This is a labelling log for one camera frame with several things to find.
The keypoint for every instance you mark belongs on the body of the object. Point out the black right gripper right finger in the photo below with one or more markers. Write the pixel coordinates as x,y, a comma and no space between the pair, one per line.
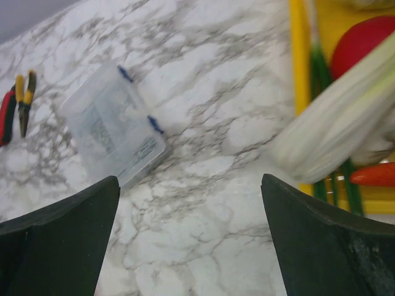
324,250

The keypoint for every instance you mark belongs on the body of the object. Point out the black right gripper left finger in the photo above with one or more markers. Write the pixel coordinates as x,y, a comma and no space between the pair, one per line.
59,249

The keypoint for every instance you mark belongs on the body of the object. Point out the green onion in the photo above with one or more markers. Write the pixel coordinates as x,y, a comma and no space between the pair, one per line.
320,79

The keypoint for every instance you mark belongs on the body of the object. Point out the pale green celery stalk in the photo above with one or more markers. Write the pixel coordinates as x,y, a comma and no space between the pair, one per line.
339,120

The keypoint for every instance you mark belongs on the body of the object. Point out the orange carrot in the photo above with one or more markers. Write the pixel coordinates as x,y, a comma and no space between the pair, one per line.
380,175

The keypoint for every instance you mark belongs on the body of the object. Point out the clear plastic screw box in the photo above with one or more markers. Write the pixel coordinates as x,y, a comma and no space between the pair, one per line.
112,127

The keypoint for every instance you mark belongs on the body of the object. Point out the red utility knife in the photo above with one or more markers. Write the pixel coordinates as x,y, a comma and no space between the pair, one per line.
7,116

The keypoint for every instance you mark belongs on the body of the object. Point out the red tomato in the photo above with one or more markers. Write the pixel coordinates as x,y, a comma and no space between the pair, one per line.
359,41

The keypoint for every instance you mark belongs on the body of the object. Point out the yellow plastic bin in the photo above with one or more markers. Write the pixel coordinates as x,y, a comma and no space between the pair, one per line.
334,19

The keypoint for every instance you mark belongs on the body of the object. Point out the yellow handled pliers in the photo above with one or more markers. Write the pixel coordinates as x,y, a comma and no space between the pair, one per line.
24,98

